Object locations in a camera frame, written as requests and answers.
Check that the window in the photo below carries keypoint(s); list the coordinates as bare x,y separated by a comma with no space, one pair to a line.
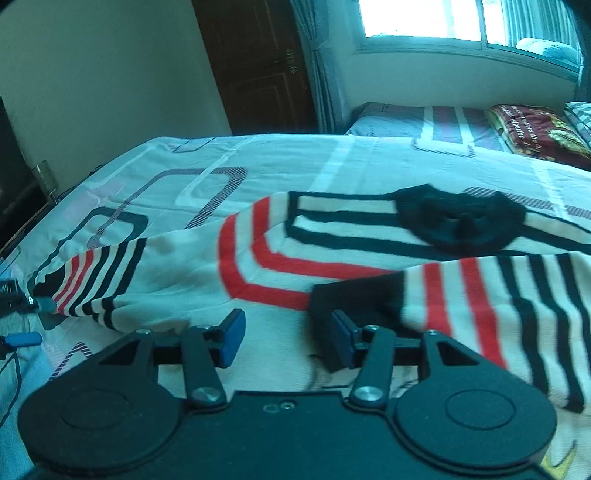
415,18

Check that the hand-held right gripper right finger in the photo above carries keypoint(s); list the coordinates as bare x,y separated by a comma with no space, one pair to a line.
344,337

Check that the striped pillow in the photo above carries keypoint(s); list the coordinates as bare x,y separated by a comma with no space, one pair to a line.
581,117

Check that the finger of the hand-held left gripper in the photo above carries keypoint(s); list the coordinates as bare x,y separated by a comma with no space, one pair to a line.
23,340
41,304

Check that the brown wooden door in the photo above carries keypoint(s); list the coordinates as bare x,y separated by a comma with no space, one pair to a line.
258,69

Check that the bed with striped sheet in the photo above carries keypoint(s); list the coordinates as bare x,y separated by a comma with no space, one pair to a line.
397,121

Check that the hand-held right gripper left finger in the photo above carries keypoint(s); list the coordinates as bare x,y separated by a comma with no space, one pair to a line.
233,339

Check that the light blue cushion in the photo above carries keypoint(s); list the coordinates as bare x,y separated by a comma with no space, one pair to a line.
549,50

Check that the sheer curtain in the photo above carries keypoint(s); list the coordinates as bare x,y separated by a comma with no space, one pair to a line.
535,21

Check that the folded red printed blanket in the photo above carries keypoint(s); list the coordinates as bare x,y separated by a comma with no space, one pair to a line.
535,127

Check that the striped knit sweater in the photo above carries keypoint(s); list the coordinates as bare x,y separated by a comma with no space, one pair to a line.
351,240

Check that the dark cabinet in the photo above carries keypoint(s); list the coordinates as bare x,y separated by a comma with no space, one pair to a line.
14,184

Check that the grey curtain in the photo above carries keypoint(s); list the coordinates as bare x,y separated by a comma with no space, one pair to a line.
323,69

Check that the bed with patterned sheet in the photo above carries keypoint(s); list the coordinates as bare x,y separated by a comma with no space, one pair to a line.
138,157

